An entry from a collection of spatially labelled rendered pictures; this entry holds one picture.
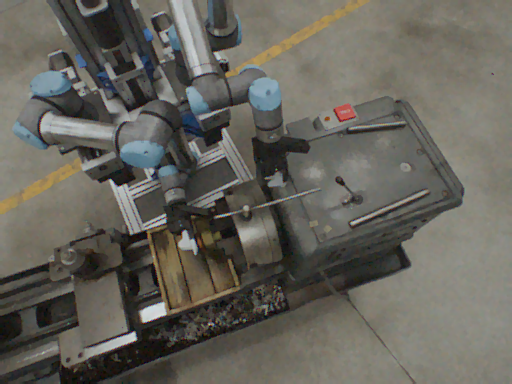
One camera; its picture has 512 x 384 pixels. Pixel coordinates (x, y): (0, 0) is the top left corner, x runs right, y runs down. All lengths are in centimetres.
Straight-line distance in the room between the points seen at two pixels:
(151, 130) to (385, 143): 78
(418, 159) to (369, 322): 134
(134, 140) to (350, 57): 247
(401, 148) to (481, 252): 157
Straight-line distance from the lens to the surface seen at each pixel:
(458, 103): 327
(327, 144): 127
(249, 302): 175
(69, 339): 160
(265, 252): 120
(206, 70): 96
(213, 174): 238
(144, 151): 108
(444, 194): 130
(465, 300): 266
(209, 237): 127
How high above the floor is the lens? 233
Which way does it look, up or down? 67 degrees down
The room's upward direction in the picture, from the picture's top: 4 degrees counter-clockwise
